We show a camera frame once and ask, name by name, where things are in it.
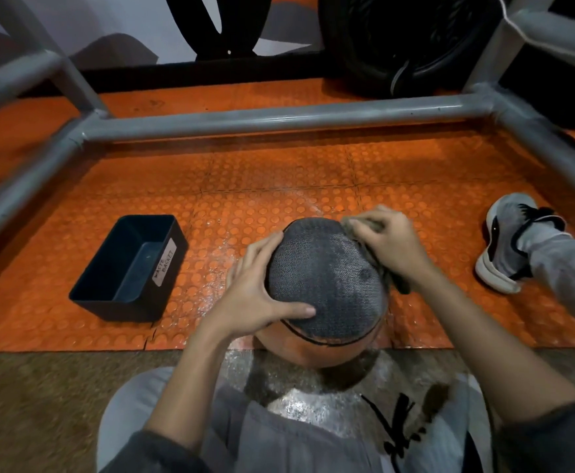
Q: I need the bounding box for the dark grey sweater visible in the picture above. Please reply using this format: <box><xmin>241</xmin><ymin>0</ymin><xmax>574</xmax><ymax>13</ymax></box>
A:
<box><xmin>99</xmin><ymin>395</ymin><xmax>575</xmax><ymax>473</ymax></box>

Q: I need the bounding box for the black floor edging strip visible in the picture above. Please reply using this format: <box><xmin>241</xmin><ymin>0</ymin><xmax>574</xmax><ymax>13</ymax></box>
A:
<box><xmin>21</xmin><ymin>50</ymin><xmax>340</xmax><ymax>98</ymax></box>

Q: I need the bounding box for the dusty orange basketball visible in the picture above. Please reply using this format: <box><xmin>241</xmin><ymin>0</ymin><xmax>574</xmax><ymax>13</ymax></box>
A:
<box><xmin>254</xmin><ymin>216</ymin><xmax>392</xmax><ymax>370</ymax></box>

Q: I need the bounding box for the person's left hand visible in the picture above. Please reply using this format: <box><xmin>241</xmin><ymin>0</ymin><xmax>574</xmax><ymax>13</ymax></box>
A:
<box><xmin>200</xmin><ymin>231</ymin><xmax>317</xmax><ymax>343</ymax></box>

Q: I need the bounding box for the grey cleaning cloth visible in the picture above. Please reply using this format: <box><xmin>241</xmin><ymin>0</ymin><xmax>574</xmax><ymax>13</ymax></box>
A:
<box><xmin>341</xmin><ymin>215</ymin><xmax>412</xmax><ymax>296</ymax></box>

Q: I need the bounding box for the black round fan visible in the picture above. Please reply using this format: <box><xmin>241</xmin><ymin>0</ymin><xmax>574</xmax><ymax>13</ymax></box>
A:
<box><xmin>317</xmin><ymin>0</ymin><xmax>507</xmax><ymax>100</ymax></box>

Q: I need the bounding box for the person's left forearm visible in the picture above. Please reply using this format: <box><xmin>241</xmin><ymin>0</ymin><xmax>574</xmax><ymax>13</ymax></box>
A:
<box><xmin>145</xmin><ymin>317</ymin><xmax>249</xmax><ymax>454</ymax></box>

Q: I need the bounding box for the black stand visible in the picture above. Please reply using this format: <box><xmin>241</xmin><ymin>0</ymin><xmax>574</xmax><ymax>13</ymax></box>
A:
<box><xmin>163</xmin><ymin>0</ymin><xmax>274</xmax><ymax>62</ymax></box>

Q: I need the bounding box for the black plastic waste bin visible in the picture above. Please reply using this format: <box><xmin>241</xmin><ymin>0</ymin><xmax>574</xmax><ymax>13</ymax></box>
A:
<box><xmin>69</xmin><ymin>214</ymin><xmax>190</xmax><ymax>324</ymax></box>

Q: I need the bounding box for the grey metal pipe frame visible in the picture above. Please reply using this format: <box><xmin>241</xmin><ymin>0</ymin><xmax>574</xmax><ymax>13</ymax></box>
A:
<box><xmin>0</xmin><ymin>0</ymin><xmax>575</xmax><ymax>259</ymax></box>

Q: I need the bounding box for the orange studded floor mat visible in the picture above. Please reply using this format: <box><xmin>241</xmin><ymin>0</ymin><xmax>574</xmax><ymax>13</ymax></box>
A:
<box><xmin>0</xmin><ymin>78</ymin><xmax>575</xmax><ymax>353</ymax></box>

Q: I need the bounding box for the person's right forearm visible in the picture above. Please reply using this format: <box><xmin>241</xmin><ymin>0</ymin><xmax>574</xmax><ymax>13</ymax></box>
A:
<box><xmin>406</xmin><ymin>268</ymin><xmax>575</xmax><ymax>426</ymax></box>

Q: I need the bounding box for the person's right hand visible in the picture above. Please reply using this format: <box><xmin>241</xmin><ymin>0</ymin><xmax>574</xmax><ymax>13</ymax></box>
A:
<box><xmin>347</xmin><ymin>205</ymin><xmax>437</xmax><ymax>291</ymax></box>

